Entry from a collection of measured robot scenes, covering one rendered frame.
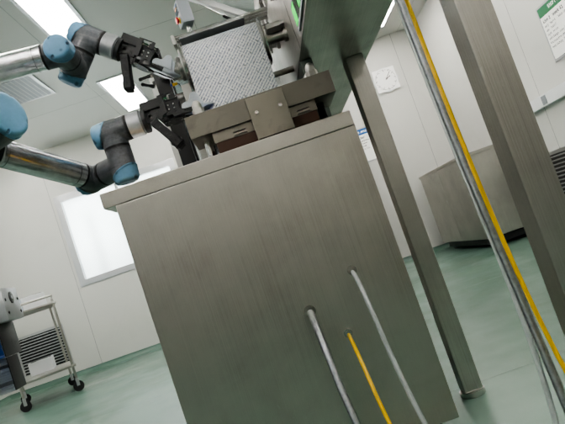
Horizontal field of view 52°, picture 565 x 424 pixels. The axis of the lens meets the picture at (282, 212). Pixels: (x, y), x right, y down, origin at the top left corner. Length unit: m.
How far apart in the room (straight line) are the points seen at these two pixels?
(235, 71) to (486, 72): 0.93
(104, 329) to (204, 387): 6.16
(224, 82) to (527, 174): 1.02
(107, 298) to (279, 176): 6.23
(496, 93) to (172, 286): 0.87
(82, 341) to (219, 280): 6.31
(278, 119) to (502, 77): 0.66
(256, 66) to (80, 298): 6.14
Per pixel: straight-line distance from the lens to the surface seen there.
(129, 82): 1.87
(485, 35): 1.06
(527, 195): 1.02
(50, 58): 1.79
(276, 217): 1.44
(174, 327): 1.47
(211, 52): 1.81
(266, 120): 1.52
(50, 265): 7.78
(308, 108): 1.56
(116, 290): 7.54
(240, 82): 1.78
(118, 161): 1.74
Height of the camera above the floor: 0.62
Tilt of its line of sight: 4 degrees up
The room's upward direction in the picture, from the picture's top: 19 degrees counter-clockwise
